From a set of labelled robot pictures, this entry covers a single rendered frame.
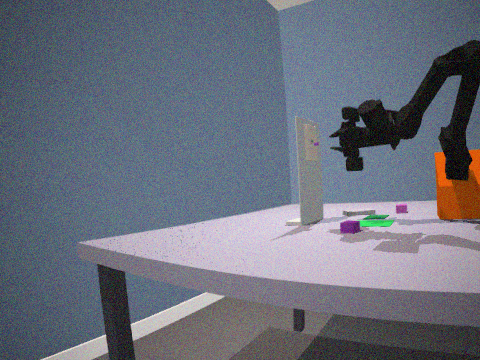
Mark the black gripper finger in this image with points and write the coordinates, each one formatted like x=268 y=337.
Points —
x=336 y=132
x=340 y=149

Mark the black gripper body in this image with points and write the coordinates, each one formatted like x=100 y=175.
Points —
x=354 y=163

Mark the green square zone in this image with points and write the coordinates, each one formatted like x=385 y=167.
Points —
x=374 y=223

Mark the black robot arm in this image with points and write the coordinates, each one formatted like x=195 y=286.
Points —
x=463 y=60

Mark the small purple block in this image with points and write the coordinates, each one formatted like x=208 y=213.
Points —
x=349 y=226

